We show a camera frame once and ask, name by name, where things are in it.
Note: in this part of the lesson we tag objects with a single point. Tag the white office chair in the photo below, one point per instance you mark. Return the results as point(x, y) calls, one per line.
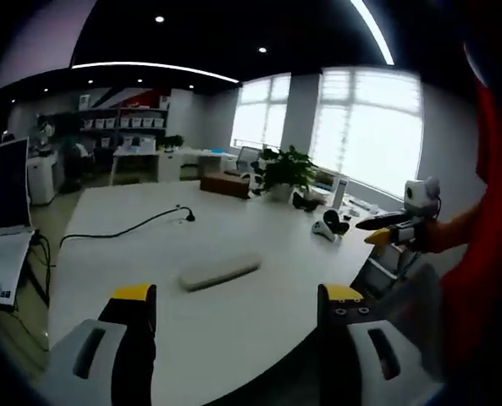
point(248, 162)

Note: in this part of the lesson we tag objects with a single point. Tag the white VR controller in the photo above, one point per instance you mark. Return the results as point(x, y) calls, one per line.
point(323, 230)

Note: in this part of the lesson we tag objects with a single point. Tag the white upright box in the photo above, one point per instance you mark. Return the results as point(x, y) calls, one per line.
point(340, 193)

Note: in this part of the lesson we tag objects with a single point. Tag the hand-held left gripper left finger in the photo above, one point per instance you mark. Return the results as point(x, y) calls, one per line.
point(136, 347)

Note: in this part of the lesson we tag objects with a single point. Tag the green potted plant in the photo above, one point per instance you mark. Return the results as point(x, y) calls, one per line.
point(286, 169)

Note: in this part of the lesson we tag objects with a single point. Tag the white counter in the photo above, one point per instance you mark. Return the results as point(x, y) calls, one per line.
point(45, 177)

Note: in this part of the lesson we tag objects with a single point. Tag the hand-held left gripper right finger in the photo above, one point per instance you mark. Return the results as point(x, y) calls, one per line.
point(339, 351)

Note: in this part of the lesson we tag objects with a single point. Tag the cardboard box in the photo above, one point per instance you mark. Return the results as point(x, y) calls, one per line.
point(224, 186)

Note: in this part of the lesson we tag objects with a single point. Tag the beige cutlery case base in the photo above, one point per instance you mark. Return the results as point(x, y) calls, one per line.
point(225, 282)

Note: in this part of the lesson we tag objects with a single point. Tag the large bright window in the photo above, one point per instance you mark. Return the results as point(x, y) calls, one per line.
point(373, 127)

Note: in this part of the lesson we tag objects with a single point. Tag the curved ceiling light strip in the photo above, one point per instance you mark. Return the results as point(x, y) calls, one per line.
point(377, 34)
point(149, 66)

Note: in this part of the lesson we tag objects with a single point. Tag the storage shelf rack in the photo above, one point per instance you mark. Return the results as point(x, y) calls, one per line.
point(123, 122)

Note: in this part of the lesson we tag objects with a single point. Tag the white cabinet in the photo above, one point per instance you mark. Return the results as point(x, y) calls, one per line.
point(169, 165)

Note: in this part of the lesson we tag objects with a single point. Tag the small leafy cabinet plant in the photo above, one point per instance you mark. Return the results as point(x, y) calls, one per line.
point(171, 143)

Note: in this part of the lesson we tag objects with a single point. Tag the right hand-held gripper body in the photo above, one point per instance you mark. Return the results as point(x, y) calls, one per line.
point(422, 199)

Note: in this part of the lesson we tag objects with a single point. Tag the white laptop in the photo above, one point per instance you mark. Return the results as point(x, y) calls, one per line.
point(3, 190)

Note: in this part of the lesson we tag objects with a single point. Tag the white table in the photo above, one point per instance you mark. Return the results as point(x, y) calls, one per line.
point(134, 158)

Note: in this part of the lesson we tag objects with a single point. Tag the person in red shirt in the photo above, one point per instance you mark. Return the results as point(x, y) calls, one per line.
point(483, 211)

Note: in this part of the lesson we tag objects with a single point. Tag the row of white storage bins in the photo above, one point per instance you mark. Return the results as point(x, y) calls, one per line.
point(125, 122)

